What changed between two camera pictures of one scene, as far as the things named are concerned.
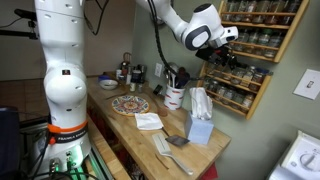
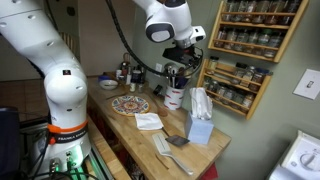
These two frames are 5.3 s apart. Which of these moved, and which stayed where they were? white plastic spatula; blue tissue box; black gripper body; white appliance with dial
Moved: black gripper body
Stayed: white plastic spatula; blue tissue box; white appliance with dial
